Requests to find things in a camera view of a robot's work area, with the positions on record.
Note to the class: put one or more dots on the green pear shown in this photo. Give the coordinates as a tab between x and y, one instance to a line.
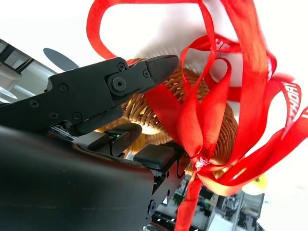
261	183

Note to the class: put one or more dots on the red printed ribbon bow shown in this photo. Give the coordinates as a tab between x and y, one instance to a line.
199	120

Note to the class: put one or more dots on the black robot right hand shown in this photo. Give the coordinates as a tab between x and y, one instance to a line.
72	180

